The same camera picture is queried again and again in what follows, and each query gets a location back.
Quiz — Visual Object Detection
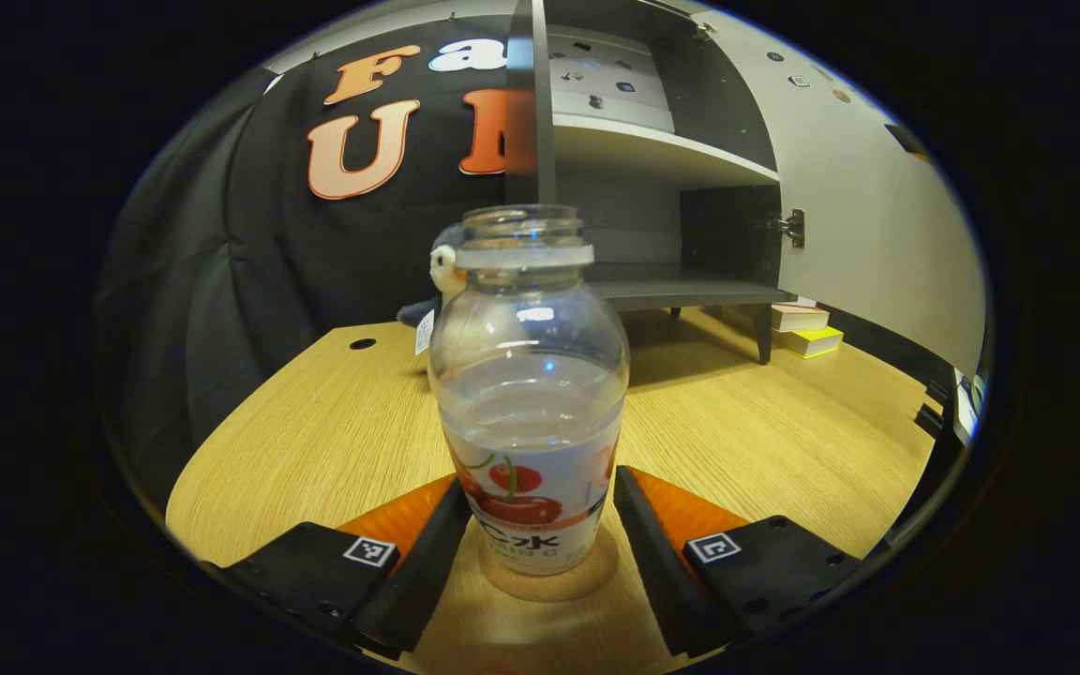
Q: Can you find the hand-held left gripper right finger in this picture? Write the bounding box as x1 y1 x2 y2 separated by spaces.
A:
613 465 864 659

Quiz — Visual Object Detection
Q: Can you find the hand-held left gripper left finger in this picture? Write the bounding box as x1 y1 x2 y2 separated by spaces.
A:
207 473 473 657

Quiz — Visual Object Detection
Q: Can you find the white cabinet door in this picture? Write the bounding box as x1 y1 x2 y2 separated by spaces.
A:
690 7 988 376

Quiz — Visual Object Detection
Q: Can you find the clear plastic bottle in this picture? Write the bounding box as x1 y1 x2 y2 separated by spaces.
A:
427 204 632 577

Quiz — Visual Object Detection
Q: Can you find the grey cabinet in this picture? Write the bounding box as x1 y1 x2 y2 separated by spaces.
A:
502 0 799 365

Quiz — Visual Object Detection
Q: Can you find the thick paperback book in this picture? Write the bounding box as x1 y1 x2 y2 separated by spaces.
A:
770 302 832 333

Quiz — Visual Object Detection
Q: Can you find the white flat device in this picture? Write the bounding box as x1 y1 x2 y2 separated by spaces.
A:
948 368 988 449

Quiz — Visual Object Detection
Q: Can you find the penguin plush toy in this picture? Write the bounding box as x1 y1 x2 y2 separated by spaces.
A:
397 223 471 371

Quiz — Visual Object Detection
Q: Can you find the black backdrop cloth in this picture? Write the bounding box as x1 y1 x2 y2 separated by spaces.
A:
95 14 541 507

